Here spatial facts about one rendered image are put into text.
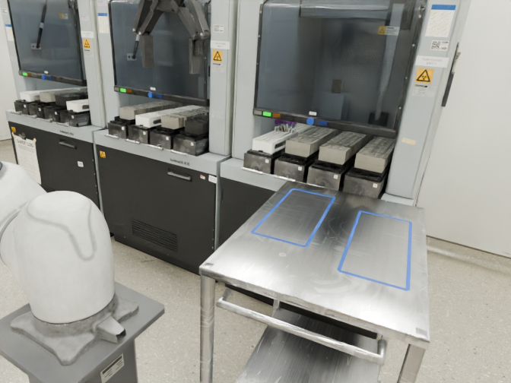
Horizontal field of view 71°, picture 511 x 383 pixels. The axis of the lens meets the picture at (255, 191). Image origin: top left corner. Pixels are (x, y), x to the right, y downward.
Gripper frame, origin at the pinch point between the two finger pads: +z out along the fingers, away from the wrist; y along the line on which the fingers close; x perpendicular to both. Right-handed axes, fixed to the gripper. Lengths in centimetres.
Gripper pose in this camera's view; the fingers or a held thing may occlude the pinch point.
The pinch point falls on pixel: (170, 65)
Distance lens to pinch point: 88.8
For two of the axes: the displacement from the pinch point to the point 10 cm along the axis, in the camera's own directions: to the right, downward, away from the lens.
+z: -0.6, 9.2, 3.9
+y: 8.8, 2.4, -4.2
